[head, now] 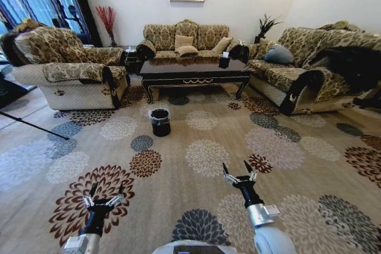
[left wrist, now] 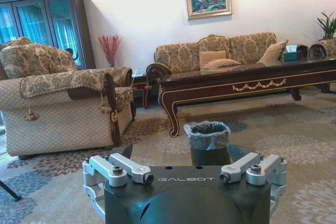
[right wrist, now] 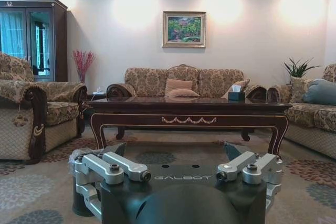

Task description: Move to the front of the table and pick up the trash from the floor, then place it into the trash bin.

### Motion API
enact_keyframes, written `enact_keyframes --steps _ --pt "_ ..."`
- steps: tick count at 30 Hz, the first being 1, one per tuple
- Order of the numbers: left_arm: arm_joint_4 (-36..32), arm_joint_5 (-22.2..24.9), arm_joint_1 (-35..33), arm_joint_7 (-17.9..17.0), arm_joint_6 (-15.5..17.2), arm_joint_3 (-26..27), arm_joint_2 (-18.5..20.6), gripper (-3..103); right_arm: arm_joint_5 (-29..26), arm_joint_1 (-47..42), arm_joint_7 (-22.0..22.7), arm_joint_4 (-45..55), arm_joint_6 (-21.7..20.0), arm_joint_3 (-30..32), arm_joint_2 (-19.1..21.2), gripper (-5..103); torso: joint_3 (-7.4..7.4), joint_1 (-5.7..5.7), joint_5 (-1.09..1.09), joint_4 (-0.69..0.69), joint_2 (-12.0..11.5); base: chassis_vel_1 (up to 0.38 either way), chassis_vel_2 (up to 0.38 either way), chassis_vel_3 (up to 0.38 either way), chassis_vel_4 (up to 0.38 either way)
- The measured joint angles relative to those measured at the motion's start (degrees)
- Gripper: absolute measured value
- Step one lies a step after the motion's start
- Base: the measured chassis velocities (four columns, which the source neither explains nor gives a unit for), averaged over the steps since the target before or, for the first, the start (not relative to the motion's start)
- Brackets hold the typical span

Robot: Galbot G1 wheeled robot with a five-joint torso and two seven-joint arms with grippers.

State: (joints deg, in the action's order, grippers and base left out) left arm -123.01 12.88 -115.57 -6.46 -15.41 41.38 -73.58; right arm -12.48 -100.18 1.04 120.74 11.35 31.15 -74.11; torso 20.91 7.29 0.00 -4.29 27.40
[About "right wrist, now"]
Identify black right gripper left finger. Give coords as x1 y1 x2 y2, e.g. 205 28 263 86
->
72 142 152 217

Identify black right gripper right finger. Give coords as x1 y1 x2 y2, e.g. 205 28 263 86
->
215 141 284 216

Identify floral patterned floor rug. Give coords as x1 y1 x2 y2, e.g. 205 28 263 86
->
0 126 336 224

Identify crumpled clear plastic wrapper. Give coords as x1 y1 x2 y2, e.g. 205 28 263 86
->
68 148 88 164

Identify patterned sofa with blue cushion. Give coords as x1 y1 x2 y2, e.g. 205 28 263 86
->
266 63 336 159

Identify dark tissue box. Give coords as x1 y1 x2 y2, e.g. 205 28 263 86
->
227 86 246 101

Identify patterned armchair with wooden arm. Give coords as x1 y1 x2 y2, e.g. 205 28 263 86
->
0 51 88 161

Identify patterned beige cushion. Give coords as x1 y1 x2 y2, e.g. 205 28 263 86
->
222 78 251 99
289 76 314 104

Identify dark wooden coffee table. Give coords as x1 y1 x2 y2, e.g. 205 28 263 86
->
81 96 293 156

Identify blue-grey cushion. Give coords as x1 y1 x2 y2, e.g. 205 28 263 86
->
301 78 336 108

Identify red flowers in vase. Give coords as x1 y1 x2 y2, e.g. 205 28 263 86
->
72 49 96 84

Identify green potted plant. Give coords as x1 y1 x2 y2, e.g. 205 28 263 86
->
283 57 321 79

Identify plain tan cushion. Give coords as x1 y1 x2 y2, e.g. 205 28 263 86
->
164 78 194 97
167 88 201 98

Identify patterned three-seat sofa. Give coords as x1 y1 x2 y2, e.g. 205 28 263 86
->
106 63 268 104

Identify dark wooden glass-door cabinet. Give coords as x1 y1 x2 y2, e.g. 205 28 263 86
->
0 0 68 82

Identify gold framed landscape painting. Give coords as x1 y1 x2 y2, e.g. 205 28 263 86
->
162 10 207 49

